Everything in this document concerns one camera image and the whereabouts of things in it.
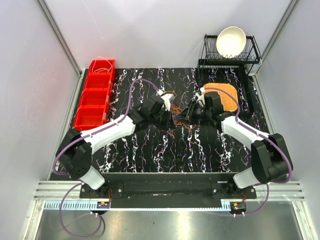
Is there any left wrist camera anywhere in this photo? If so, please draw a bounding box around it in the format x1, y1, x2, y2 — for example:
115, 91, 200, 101
156, 90, 176, 109

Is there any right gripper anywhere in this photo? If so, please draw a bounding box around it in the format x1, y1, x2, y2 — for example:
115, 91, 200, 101
174, 100, 212, 126

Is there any left purple robot hose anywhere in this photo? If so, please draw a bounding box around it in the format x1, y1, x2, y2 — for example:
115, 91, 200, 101
54, 78, 161, 237

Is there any white cup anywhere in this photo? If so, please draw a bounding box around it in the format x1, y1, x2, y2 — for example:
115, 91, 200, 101
245, 59, 263, 76

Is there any orange cable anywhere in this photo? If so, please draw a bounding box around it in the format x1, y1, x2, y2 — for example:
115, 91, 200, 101
159, 106, 201, 137

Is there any purple robot hose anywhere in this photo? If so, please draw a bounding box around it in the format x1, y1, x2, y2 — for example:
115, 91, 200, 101
54, 78, 161, 237
204, 87, 294, 217

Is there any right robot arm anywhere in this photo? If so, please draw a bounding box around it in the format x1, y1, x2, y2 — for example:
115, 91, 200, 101
174, 87, 293, 199

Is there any orange woven mat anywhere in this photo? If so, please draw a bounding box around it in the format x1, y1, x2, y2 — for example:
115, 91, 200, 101
203, 82, 238, 112

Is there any red bin nearest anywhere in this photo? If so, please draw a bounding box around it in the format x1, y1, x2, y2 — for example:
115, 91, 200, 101
72, 105, 107, 132

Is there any right purple robot hose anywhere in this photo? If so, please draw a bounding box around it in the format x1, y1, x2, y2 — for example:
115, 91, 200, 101
204, 87, 294, 217

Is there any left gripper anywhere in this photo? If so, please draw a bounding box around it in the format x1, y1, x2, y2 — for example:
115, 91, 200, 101
149, 107, 176, 132

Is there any red bin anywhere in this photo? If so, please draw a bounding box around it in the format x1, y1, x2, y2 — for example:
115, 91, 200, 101
88, 58, 115, 74
84, 73, 114, 89
79, 89, 110, 106
72, 105, 107, 132

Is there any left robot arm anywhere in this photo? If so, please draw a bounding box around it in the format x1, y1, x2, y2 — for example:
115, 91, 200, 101
55, 93, 175, 198

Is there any red bin farthest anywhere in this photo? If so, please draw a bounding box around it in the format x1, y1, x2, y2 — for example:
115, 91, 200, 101
88, 58, 115, 74

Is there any white cable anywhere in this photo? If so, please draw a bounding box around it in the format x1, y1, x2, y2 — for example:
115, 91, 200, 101
89, 56, 113, 75

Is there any white bowl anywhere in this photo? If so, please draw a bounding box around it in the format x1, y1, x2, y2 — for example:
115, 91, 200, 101
216, 26, 247, 59

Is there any black dish rack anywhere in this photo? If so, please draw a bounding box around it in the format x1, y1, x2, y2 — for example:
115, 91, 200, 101
197, 34, 261, 71

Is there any aluminium frame post right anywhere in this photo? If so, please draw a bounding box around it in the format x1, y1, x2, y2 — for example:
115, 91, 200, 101
261, 0, 300, 63

